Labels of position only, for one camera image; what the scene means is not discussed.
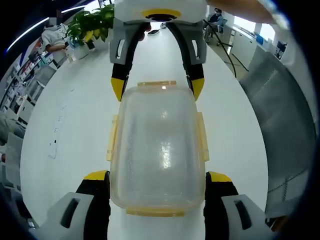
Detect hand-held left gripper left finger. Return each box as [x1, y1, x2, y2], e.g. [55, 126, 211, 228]
[38, 169, 112, 240]

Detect grey fabric chair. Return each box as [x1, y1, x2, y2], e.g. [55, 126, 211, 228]
[26, 66, 57, 103]
[238, 47, 317, 221]

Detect clear plastic buckle container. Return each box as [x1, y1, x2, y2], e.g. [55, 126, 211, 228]
[104, 79, 210, 216]

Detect white low cabinet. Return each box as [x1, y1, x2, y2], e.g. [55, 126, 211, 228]
[16, 96, 36, 125]

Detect green potted plant white pot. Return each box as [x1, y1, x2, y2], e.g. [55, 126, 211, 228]
[65, 3, 116, 60]

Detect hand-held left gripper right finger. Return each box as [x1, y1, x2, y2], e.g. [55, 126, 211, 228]
[203, 171, 278, 240]

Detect person's right hand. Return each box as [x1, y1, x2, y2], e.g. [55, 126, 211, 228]
[137, 21, 153, 43]

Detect black box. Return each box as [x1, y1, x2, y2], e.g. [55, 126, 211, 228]
[274, 41, 288, 61]

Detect white ceiling light strip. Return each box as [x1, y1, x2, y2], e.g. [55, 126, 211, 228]
[6, 16, 50, 52]
[61, 4, 85, 14]

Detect white tall cabinet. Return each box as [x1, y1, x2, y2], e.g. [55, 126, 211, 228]
[229, 23, 260, 71]

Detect white storage shelves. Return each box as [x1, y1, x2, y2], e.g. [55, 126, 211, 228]
[0, 44, 55, 111]

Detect white tabletop socket strip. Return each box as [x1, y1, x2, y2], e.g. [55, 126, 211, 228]
[46, 84, 76, 161]

